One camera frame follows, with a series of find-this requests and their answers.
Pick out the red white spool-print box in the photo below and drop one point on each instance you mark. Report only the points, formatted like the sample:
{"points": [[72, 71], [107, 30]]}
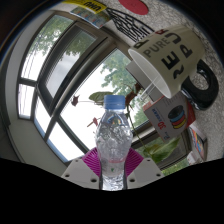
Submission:
{"points": [[166, 116]]}

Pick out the red-flowered plant in white pot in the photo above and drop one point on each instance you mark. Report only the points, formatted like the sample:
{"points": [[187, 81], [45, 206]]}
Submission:
{"points": [[100, 96]]}

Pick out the green leafy plant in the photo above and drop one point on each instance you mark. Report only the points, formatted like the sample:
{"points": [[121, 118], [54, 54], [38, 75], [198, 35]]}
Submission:
{"points": [[163, 150]]}

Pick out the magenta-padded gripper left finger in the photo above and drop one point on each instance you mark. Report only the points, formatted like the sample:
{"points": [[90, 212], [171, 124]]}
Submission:
{"points": [[76, 171]]}

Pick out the small colourful flat box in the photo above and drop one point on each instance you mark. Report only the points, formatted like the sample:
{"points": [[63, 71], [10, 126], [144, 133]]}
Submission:
{"points": [[198, 143]]}

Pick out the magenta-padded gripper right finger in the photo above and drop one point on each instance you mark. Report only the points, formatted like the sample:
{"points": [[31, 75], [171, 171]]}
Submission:
{"points": [[146, 171]]}

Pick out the brown-framed window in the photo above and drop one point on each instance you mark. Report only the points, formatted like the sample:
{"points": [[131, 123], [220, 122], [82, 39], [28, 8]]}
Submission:
{"points": [[55, 110]]}

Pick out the clear blue-capped water bottle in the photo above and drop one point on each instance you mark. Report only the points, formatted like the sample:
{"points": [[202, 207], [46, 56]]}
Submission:
{"points": [[113, 140]]}

